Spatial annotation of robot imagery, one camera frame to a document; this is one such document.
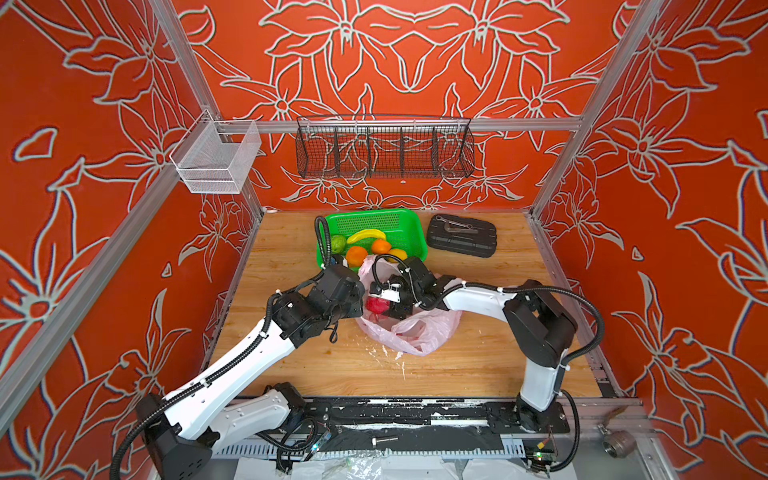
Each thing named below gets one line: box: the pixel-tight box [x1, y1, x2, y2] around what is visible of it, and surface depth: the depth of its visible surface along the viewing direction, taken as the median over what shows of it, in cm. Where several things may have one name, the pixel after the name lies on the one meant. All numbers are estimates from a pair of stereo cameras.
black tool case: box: [426, 214, 497, 258], surface depth 106 cm
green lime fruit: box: [331, 234, 347, 254], surface depth 105 cm
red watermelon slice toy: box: [366, 296, 390, 315], surface depth 87 cm
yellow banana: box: [347, 229, 386, 244], surface depth 112 cm
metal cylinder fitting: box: [602, 430, 637, 459], surface depth 69 cm
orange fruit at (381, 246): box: [372, 239, 392, 254], surface depth 103 cm
